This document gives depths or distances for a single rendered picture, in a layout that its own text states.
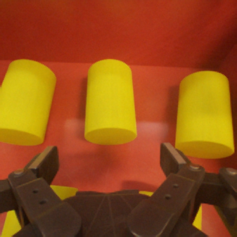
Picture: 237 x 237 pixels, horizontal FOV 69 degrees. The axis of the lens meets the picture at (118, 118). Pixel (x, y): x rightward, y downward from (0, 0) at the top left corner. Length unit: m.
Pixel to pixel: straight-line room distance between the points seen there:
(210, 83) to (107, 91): 0.14
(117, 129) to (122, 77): 0.08
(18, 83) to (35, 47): 0.11
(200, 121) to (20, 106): 0.22
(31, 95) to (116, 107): 0.11
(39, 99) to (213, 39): 0.28
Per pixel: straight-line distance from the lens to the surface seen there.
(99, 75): 0.24
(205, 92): 0.25
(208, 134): 0.22
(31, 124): 0.24
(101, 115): 0.21
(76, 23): 0.30
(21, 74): 0.27
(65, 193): 0.20
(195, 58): 0.35
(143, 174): 0.26
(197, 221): 0.21
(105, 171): 0.25
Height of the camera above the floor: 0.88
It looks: 64 degrees down
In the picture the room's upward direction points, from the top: 2 degrees clockwise
